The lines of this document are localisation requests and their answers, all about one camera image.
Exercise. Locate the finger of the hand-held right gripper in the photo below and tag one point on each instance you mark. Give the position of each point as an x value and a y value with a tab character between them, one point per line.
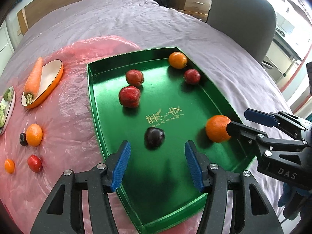
241	131
260	117

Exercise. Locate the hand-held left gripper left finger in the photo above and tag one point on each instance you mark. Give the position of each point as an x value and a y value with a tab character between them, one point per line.
121	165

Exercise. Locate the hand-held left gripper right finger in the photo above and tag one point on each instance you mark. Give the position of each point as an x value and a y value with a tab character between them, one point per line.
195	165

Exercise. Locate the dark purple plum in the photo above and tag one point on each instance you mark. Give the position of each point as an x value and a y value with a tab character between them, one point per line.
23	139
154	137

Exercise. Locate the red apple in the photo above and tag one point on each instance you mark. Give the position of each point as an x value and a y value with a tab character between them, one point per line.
134	78
130	96
34	163
192	76

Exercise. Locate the green tray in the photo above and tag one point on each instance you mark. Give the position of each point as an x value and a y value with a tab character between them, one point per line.
170	97

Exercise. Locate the small orange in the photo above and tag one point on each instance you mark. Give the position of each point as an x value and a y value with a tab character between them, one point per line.
9	166

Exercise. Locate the person's right hand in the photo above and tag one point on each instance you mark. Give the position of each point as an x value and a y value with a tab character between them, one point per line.
291	199

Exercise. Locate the red plastic sheet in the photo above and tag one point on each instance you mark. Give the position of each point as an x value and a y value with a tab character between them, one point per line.
68	117

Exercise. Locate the white desk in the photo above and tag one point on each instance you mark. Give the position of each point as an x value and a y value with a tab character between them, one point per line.
282	48

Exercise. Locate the grey chair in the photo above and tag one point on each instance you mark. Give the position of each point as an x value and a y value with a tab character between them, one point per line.
241	12

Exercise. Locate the orange oval dish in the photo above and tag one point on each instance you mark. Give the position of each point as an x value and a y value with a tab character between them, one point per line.
50	78

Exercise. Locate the carrot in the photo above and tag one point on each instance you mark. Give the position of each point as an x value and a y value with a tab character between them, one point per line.
34	78

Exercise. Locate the white plate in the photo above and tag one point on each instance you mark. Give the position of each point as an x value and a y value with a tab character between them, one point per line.
11	107

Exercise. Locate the bok choy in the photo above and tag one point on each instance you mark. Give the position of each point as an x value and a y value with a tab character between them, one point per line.
4	107

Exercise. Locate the white wardrobe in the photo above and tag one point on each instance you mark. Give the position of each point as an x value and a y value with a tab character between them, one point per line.
6	41

